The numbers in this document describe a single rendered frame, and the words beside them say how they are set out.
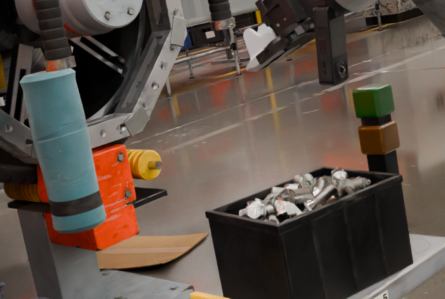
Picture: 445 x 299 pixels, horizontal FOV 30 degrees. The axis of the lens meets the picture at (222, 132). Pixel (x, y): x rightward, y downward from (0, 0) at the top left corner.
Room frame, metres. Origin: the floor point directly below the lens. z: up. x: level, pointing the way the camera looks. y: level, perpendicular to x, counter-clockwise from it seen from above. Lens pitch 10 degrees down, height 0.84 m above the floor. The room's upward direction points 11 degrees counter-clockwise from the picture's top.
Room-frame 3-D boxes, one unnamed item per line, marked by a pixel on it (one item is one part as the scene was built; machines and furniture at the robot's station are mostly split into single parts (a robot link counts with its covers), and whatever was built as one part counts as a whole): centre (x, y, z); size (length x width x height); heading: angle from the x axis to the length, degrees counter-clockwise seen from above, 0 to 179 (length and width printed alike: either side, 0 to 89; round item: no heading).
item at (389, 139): (1.08, -0.20, 0.59); 0.04 x 0.04 x 0.04; 43
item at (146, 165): (1.65, 0.23, 0.51); 0.29 x 0.06 x 0.06; 43
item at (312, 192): (0.97, -0.08, 0.51); 0.20 x 0.14 x 0.13; 125
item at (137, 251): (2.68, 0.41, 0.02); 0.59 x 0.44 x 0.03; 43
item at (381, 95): (1.08, -0.20, 0.64); 0.04 x 0.04 x 0.04; 43
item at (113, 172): (1.53, 0.28, 0.48); 0.16 x 0.12 x 0.17; 43
